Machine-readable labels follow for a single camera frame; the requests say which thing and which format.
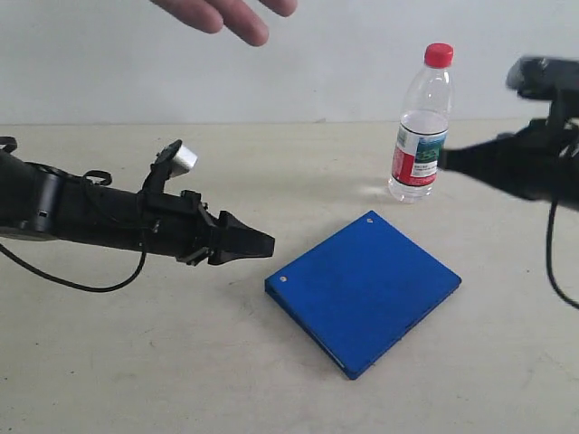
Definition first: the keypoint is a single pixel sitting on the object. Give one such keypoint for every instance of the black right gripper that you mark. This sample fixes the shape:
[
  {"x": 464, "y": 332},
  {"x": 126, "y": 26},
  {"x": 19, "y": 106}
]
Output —
[{"x": 533, "y": 164}]

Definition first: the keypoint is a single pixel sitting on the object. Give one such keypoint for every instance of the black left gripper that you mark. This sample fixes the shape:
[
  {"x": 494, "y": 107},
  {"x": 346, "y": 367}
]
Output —
[{"x": 182, "y": 227}]

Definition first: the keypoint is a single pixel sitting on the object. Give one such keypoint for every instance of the clear plastic water bottle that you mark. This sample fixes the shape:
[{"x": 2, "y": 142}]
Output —
[{"x": 423, "y": 126}]

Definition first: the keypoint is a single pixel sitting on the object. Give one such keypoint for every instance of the blue paper notebook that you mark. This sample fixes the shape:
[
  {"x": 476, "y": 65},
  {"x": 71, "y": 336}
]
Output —
[{"x": 361, "y": 290}]

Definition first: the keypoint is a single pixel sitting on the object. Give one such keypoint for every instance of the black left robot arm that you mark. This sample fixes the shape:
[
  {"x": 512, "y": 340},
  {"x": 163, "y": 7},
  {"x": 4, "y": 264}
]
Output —
[{"x": 43, "y": 203}]

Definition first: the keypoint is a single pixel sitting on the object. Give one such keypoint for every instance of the person's bare hand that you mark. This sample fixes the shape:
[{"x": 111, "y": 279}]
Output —
[{"x": 211, "y": 17}]

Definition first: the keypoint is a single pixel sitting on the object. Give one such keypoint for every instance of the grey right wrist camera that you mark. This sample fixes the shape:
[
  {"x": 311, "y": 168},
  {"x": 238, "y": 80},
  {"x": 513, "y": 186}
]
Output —
[{"x": 537, "y": 77}]

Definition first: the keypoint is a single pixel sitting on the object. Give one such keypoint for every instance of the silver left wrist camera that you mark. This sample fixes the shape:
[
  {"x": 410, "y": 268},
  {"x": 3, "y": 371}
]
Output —
[{"x": 177, "y": 159}]

